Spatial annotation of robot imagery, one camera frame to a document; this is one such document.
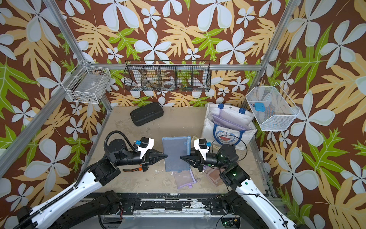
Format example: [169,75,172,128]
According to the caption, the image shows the pink mesh pouch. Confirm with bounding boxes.
[203,166,223,187]

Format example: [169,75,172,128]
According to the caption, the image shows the lilac mesh pouch under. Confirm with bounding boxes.
[173,170,197,189]

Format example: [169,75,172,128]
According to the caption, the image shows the black hard zipper case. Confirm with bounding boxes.
[130,103,164,127]

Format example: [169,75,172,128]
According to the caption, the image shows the orange black pliers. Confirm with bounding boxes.
[123,168,143,173]

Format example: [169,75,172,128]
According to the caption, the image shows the white wire basket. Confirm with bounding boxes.
[62,61,111,104]

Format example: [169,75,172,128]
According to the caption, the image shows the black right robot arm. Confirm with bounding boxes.
[180,144,300,229]

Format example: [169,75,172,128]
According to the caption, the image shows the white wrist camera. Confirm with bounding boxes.
[134,137,154,159]
[193,138,211,160]

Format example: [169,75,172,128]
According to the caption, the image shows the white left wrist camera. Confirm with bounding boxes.
[134,137,154,159]

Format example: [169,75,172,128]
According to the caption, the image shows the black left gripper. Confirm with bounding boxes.
[115,147,166,171]

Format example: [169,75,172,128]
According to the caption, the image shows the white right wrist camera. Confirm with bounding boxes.
[193,138,211,160]

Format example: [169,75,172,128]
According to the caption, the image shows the small blue object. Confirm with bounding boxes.
[254,102,266,112]

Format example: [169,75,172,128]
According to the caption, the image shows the white Doraemon canvas bag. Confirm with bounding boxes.
[201,104,257,151]

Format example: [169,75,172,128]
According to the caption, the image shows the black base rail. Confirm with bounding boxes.
[94,192,249,216]

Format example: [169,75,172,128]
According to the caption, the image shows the black wire basket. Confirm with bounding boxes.
[123,60,212,92]

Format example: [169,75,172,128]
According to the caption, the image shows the purple mesh pouch bottom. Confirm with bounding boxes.
[162,136,191,172]

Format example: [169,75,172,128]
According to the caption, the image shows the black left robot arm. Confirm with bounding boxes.
[15,130,168,229]

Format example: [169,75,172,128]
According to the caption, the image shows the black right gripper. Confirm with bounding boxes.
[182,148,230,174]

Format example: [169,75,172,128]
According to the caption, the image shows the purple mesh pouch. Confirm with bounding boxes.
[162,136,191,172]
[212,110,253,131]

